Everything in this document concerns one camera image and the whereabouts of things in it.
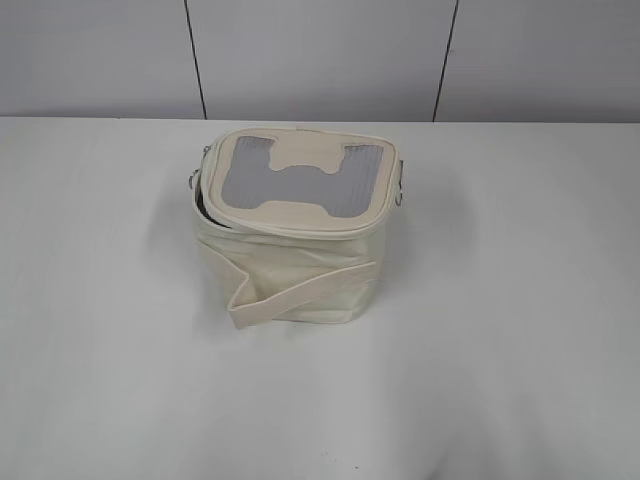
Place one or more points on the cream canvas zipper bag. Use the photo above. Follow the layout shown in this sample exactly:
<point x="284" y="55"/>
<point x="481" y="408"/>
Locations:
<point x="292" y="221"/>

